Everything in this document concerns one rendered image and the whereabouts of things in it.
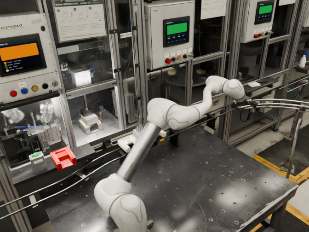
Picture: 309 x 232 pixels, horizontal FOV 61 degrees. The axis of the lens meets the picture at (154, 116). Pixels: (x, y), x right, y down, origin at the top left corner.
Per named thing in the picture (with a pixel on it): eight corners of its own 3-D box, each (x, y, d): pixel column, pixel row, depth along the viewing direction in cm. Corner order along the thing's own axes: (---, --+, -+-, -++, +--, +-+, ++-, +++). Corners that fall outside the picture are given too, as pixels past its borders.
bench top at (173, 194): (100, 343, 112) (99, 339, 110) (38, 194, 189) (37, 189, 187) (298, 189, 185) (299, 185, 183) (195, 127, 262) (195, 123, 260)
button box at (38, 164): (35, 174, 167) (30, 159, 161) (32, 168, 173) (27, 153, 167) (48, 169, 171) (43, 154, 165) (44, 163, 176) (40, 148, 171)
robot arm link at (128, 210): (131, 246, 140) (127, 218, 130) (111, 226, 152) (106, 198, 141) (153, 228, 150) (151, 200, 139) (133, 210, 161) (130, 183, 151)
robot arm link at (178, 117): (200, 106, 152) (182, 100, 161) (179, 118, 142) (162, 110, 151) (199, 126, 159) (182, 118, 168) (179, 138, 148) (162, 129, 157)
